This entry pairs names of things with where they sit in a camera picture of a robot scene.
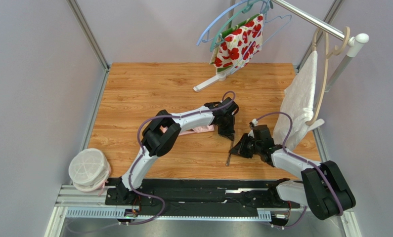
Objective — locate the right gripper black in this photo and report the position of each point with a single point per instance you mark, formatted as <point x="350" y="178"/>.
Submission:
<point x="246" y="146"/>

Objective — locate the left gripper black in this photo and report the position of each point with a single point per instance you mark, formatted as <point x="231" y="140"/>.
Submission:
<point x="230" y="133"/>

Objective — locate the pink cloth napkin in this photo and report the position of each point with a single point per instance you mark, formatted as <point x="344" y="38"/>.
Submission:
<point x="200" y="129"/>

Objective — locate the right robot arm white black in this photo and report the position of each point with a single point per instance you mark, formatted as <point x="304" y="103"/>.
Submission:
<point x="322" y="186"/>

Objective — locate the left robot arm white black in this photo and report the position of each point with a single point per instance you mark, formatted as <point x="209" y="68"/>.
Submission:
<point x="157" y="136"/>

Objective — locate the white hanging cloth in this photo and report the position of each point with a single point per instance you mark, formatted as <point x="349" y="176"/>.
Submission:
<point x="298" y="104"/>

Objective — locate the red floral cloth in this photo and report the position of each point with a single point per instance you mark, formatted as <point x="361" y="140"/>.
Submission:
<point x="237" y="45"/>

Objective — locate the light blue hanger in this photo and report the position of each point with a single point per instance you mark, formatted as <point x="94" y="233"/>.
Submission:
<point x="225" y="20"/>

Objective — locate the teal green hanger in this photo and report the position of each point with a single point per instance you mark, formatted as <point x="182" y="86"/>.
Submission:
<point x="229" y="28"/>

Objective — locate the white mesh basket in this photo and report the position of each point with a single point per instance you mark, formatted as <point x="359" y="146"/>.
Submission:
<point x="89" y="170"/>

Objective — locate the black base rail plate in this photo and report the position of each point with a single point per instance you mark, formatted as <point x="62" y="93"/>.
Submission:
<point x="199" y="198"/>

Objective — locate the thin blue wire hanger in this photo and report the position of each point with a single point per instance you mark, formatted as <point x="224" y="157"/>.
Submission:
<point x="266" y="21"/>

